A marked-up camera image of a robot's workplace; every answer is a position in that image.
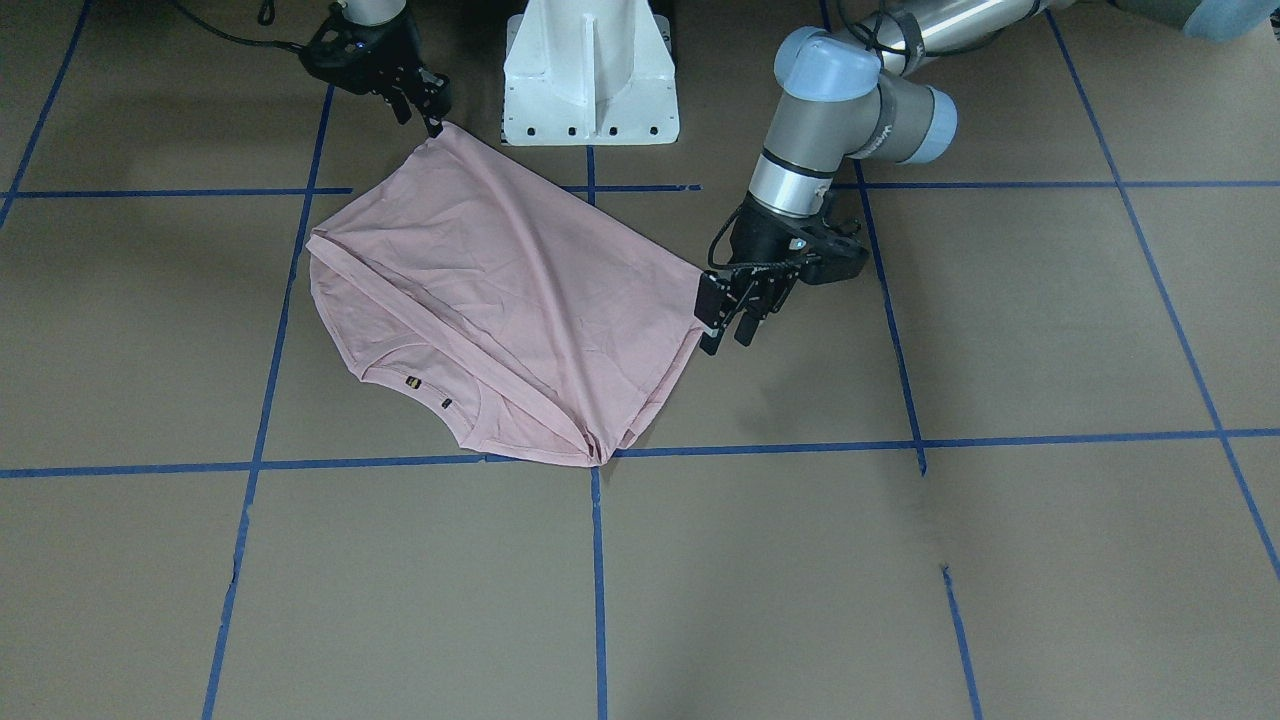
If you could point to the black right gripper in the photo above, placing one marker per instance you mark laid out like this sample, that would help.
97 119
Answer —
385 60

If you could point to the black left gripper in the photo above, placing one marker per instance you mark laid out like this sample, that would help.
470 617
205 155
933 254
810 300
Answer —
757 238

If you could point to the pink Snoopy t-shirt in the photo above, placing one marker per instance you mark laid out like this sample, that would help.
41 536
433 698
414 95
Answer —
533 324

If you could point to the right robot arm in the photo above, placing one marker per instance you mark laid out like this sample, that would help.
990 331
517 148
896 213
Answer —
369 13

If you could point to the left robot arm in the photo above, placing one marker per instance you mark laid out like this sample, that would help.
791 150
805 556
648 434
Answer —
846 94

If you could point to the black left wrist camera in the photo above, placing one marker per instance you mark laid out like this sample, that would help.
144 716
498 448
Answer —
832 252

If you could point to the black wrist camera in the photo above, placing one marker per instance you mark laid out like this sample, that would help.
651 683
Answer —
832 252
338 53

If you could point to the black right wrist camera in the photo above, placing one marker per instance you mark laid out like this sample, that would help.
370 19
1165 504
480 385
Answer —
338 53

